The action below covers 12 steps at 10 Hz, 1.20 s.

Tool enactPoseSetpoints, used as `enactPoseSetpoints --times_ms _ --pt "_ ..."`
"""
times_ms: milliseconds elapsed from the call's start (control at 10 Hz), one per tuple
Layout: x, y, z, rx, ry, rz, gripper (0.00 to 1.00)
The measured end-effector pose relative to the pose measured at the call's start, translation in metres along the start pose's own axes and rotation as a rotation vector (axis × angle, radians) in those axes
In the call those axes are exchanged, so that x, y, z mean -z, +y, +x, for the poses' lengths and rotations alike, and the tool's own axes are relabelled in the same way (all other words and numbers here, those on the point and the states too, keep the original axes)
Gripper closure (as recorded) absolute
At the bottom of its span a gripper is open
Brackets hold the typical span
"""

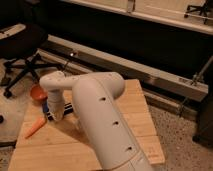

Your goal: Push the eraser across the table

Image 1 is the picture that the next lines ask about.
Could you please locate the black marker pen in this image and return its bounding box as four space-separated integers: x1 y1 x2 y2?
49 103 73 121

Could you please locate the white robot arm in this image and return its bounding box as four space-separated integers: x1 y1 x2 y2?
40 71 153 171

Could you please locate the orange bowl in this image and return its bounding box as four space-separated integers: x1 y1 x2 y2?
30 84 47 101

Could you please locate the orange carrot toy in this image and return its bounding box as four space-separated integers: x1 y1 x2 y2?
25 117 46 138

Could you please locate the blue eraser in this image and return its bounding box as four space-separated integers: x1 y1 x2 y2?
42 101 49 114

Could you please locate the black chair base background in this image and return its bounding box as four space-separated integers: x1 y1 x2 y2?
184 0 213 22

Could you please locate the black office chair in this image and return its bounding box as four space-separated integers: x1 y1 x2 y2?
0 23 62 98

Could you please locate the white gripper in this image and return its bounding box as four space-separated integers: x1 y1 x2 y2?
47 90 65 122

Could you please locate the long metal rail beam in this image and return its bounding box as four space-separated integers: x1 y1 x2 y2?
42 35 209 102

